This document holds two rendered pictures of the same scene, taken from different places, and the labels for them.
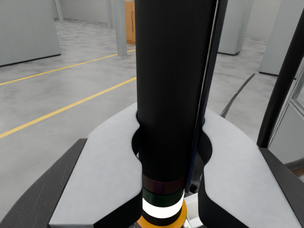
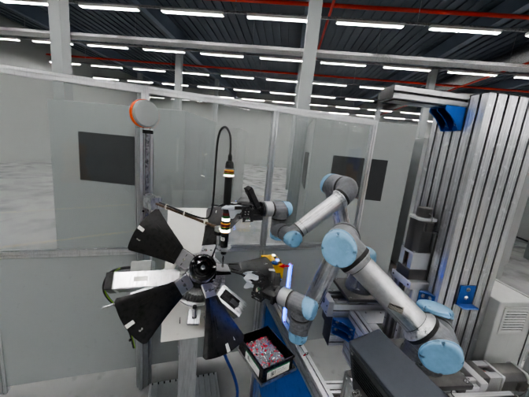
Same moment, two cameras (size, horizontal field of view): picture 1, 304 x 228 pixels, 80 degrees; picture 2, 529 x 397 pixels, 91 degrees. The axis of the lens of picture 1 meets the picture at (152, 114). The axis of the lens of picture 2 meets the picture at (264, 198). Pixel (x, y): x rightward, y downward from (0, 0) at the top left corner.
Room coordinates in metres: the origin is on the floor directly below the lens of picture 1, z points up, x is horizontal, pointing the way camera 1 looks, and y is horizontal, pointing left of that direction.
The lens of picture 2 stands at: (0.53, 1.04, 1.77)
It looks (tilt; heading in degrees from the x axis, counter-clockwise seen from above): 11 degrees down; 239
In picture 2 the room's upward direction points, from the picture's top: 5 degrees clockwise
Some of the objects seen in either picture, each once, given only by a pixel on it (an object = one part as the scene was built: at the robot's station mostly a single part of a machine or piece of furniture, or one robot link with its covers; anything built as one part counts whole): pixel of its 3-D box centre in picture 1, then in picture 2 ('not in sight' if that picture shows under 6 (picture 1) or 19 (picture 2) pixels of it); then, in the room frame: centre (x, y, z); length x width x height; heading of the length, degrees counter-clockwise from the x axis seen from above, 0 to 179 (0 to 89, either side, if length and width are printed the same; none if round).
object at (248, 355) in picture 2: not in sight; (264, 351); (-0.06, 0.20, 0.85); 0.22 x 0.17 x 0.07; 93
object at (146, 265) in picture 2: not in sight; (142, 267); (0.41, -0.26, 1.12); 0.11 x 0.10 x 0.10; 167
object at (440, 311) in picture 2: not in sight; (431, 321); (-0.46, 0.65, 1.20); 0.13 x 0.12 x 0.14; 35
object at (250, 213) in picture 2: not in sight; (251, 210); (-0.03, 0.00, 1.46); 0.12 x 0.08 x 0.09; 177
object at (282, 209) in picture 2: not in sight; (279, 209); (-0.19, 0.00, 1.46); 0.11 x 0.08 x 0.09; 177
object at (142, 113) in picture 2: not in sight; (144, 113); (0.36, -0.67, 1.88); 0.17 x 0.15 x 0.16; 167
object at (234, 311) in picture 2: not in sight; (229, 302); (0.03, -0.03, 0.98); 0.20 x 0.16 x 0.20; 77
